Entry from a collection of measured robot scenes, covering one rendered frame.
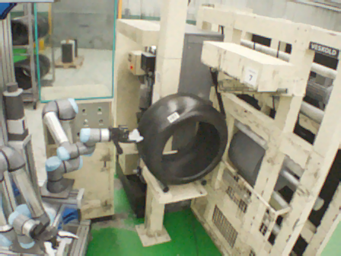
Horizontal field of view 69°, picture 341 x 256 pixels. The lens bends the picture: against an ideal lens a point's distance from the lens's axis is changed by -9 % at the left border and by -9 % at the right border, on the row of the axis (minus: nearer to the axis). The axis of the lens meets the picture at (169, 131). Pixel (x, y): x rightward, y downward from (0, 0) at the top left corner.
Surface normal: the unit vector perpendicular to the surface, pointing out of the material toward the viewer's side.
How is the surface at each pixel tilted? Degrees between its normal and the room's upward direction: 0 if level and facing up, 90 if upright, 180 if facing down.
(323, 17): 90
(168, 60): 90
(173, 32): 90
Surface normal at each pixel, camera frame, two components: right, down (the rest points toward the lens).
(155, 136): -0.32, 0.07
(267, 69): 0.38, 0.44
